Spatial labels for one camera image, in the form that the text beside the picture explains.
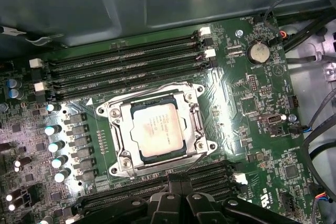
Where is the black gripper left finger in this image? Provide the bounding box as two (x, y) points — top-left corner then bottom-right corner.
(70, 173), (183, 224)

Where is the metal internal USB connector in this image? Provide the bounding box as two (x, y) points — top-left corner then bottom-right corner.
(258, 113), (282, 125)

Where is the metal CPU socket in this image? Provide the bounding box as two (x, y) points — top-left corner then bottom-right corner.
(94, 81), (218, 182)

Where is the silver coin battery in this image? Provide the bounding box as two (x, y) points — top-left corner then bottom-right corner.
(246, 39), (270, 65)

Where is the green motherboard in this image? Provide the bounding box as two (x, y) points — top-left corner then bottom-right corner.
(0, 11), (326, 224)

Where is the thin metal locking lever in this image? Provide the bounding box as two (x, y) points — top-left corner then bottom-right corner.
(183, 152), (208, 175)
(98, 81), (196, 106)

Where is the black and grey PC case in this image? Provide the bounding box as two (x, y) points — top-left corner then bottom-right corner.
(0, 0), (336, 224)

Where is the black cable with white tape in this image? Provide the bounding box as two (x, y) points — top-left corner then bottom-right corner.
(0, 25), (65, 46)

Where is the silver-topped CPU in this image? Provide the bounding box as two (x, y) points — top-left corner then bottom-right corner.
(130, 97), (187, 164)

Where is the metal socket cover frame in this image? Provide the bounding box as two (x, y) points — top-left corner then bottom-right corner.
(119, 87), (196, 169)

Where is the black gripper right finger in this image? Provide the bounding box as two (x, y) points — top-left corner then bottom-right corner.
(181, 173), (302, 224)

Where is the black cable bundle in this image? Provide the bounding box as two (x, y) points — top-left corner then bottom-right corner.
(275, 11), (336, 53)

